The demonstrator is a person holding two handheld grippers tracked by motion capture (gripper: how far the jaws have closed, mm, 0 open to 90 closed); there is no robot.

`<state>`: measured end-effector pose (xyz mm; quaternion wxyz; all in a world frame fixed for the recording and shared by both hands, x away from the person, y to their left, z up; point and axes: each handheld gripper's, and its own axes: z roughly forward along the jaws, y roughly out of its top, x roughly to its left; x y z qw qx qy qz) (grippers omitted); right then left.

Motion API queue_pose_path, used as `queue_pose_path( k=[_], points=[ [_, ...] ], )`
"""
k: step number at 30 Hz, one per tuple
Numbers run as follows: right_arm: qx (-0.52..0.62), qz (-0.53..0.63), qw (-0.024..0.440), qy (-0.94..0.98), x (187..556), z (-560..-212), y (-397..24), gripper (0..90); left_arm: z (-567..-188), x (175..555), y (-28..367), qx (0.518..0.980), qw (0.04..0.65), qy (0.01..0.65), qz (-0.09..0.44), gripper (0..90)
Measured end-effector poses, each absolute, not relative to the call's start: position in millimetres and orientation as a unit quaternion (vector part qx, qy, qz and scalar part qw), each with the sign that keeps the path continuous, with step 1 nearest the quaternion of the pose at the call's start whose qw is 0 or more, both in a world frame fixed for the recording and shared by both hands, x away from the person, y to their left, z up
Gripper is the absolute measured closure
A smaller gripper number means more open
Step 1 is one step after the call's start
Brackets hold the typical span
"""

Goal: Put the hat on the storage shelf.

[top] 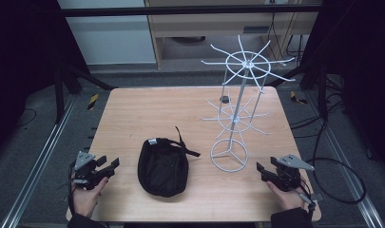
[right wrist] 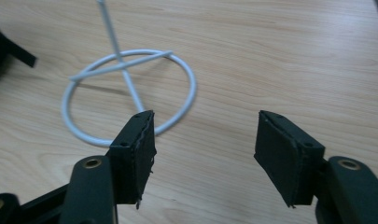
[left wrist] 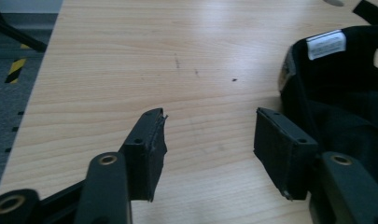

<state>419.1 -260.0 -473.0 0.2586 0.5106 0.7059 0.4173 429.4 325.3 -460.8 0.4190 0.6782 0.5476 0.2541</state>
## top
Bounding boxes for thin black floor cable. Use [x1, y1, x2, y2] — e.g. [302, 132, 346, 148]
[16, 107, 38, 128]

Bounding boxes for black tripod stand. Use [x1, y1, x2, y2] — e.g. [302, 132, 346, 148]
[52, 60, 118, 125]
[268, 56, 332, 122]

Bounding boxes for yellow black tape strip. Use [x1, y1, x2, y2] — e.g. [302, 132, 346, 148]
[87, 93, 100, 111]
[289, 90, 309, 105]

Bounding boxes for right gripper cable with plug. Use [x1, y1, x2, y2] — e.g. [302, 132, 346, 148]
[295, 177, 325, 220]

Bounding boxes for hanging black cables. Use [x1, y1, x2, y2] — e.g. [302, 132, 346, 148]
[266, 11, 306, 62]

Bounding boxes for looped black floor cable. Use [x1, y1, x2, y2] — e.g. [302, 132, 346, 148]
[311, 119, 368, 205]

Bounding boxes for light wooden desk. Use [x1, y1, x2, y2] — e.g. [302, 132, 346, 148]
[144, 0, 325, 69]

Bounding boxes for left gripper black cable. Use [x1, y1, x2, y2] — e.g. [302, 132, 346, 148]
[67, 161, 78, 217]

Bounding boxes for aluminium floor rail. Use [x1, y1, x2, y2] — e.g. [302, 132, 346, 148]
[306, 90, 385, 228]
[0, 94, 78, 228]

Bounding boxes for person's left hand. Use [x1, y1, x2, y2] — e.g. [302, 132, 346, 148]
[71, 177, 109, 219]

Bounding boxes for black horizontal bar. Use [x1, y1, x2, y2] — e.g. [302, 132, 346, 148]
[58, 4, 323, 18]

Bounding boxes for white wire rack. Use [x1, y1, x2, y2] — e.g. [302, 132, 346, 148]
[201, 34, 297, 174]

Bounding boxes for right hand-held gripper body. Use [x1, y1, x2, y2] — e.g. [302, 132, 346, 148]
[265, 153, 316, 193]

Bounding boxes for white cabinet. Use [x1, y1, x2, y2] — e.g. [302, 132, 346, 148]
[56, 0, 158, 67]

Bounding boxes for black cap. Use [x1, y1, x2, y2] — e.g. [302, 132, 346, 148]
[137, 125, 202, 199]

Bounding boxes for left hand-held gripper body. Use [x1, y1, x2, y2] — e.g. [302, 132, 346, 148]
[72, 150, 117, 191]

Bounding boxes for black curtain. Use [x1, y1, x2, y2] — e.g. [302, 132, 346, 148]
[0, 0, 90, 161]
[301, 0, 385, 177]

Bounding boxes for person's right hand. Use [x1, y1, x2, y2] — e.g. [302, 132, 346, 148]
[265, 180, 306, 212]

